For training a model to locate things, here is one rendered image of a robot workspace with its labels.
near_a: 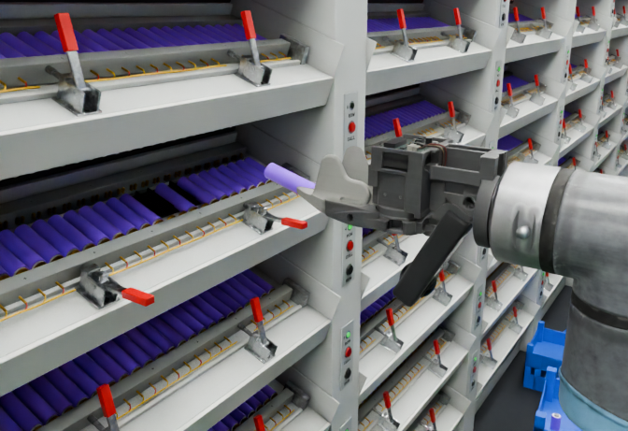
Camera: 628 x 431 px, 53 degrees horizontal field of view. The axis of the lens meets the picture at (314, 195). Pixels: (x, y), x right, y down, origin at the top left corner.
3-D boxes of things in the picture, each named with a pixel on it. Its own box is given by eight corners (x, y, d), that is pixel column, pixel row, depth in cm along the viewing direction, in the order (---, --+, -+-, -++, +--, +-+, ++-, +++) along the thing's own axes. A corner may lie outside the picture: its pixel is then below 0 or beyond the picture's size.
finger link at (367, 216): (339, 190, 65) (420, 203, 61) (339, 206, 66) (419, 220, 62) (318, 202, 62) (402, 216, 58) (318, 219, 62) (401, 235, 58)
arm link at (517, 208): (560, 251, 59) (532, 289, 52) (508, 240, 62) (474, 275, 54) (572, 158, 57) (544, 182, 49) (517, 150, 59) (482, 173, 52)
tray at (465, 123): (478, 150, 157) (502, 98, 151) (354, 213, 109) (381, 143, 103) (409, 114, 166) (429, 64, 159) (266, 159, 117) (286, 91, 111)
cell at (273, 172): (273, 159, 70) (320, 182, 68) (275, 170, 72) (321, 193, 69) (263, 169, 69) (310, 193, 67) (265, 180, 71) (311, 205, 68)
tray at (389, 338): (467, 296, 169) (489, 254, 163) (350, 412, 121) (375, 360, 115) (404, 256, 177) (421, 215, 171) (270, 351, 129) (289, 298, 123)
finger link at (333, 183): (298, 145, 66) (379, 156, 62) (298, 199, 68) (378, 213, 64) (282, 151, 64) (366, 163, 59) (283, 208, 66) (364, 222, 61)
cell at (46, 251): (27, 235, 72) (64, 265, 69) (12, 239, 70) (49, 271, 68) (29, 222, 71) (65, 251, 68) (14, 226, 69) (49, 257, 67)
